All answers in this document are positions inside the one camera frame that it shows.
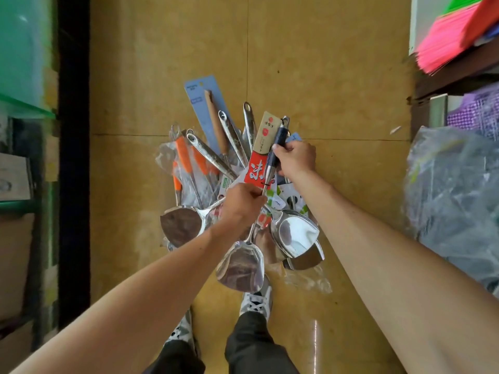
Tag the pink green broom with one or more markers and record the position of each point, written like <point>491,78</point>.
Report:
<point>452,81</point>
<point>452,35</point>

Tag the person's left forearm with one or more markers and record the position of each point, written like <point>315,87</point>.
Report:
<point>125,315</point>

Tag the white flat board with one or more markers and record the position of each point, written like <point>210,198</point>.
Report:
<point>425,19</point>

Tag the person's left hand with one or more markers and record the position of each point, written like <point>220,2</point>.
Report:
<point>242,208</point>

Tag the white printed carton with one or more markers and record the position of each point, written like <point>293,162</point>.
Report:
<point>14,176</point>

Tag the person's right hand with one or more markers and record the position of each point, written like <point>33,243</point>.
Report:
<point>296,159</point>

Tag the person's right forearm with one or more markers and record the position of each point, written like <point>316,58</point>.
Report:
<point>398,268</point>

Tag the black trousers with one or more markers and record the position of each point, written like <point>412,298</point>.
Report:
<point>249,350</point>

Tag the pile of packaged utensils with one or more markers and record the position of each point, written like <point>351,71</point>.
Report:
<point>296,233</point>

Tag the grey white sneaker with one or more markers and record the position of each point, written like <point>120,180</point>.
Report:
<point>256,301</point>
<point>181,331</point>

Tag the red white packet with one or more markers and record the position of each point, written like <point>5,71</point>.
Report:
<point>259,163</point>

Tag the pile of plastic wrapped utensils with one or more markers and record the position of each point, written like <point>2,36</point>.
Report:
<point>456,202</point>

